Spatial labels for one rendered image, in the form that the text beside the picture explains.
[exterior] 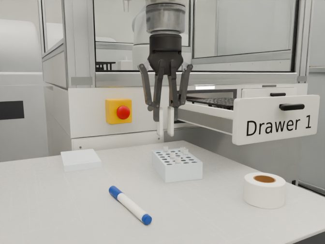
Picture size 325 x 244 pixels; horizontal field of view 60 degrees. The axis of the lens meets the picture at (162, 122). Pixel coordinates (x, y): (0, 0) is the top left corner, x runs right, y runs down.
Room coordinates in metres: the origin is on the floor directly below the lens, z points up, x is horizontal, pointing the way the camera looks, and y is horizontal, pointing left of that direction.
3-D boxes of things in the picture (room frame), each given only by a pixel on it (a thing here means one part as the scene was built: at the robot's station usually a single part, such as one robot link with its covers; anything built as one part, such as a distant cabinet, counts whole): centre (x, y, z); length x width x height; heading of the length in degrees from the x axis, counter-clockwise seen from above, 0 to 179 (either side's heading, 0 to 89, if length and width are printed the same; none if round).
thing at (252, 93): (1.14, -0.44, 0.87); 0.29 x 0.02 x 0.11; 117
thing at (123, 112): (0.81, 0.12, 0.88); 0.04 x 0.03 x 0.04; 117
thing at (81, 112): (1.45, 0.02, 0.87); 1.02 x 0.95 x 0.14; 117
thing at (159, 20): (0.67, -0.01, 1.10); 0.09 x 0.09 x 0.06
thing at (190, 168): (0.63, -0.03, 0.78); 0.12 x 0.08 x 0.04; 15
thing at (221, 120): (0.90, -0.21, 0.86); 0.40 x 0.26 x 0.06; 27
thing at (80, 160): (0.70, 0.21, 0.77); 0.13 x 0.09 x 0.02; 23
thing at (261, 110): (0.72, -0.30, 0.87); 0.29 x 0.02 x 0.11; 117
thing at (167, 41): (0.67, -0.01, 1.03); 0.08 x 0.07 x 0.09; 105
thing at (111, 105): (0.84, 0.13, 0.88); 0.07 x 0.05 x 0.07; 117
